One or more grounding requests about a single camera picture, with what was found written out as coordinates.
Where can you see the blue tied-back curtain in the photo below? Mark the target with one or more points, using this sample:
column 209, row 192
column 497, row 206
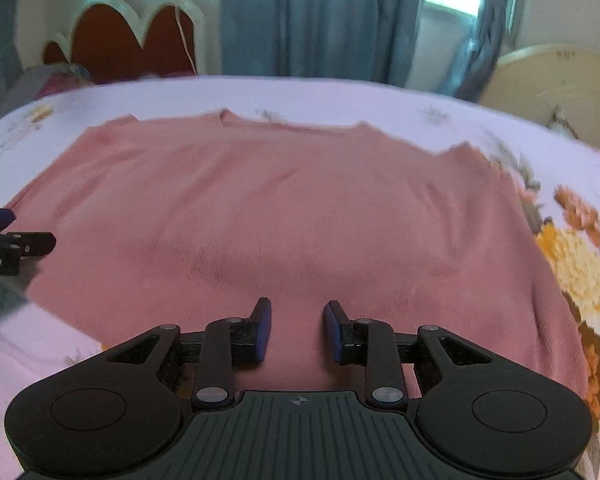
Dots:
column 490, row 40

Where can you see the bed with floral sheet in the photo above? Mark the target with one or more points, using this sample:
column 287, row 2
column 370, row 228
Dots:
column 330, row 94

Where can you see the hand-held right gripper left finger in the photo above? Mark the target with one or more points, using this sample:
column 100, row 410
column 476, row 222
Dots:
column 265, row 331

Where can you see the pile of clothes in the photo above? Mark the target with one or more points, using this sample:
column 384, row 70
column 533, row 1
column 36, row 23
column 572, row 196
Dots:
column 45, row 82

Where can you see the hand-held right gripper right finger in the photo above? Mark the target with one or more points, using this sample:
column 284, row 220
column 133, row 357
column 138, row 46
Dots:
column 332, row 331

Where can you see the cream round headboard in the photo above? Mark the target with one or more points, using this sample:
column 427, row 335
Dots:
column 560, row 80

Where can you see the red scalloped headboard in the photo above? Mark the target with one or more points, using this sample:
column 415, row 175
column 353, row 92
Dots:
column 110, row 40

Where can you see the blue patterned curtain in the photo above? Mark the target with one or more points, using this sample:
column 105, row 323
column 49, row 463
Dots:
column 320, row 20

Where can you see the pink long-sleeved sweater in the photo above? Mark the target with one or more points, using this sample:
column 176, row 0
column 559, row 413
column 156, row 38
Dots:
column 280, row 210

